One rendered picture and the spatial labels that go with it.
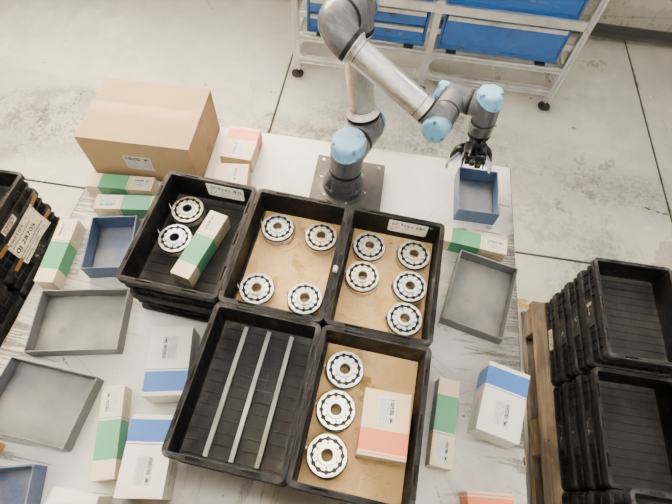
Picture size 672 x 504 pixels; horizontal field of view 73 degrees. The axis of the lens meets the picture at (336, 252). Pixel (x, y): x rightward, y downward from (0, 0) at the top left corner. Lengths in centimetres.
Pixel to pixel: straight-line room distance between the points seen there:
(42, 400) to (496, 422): 130
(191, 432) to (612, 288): 164
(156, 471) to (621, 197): 276
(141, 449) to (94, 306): 52
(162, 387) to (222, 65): 247
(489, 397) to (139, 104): 153
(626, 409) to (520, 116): 195
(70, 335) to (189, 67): 224
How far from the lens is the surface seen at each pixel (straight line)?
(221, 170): 174
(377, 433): 121
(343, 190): 163
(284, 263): 143
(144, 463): 138
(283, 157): 185
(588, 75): 385
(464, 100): 142
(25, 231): 232
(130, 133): 177
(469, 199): 182
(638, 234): 305
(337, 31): 132
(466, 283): 162
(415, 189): 179
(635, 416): 210
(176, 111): 180
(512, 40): 310
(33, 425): 162
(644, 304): 217
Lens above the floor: 209
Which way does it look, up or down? 60 degrees down
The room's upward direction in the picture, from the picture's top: 5 degrees clockwise
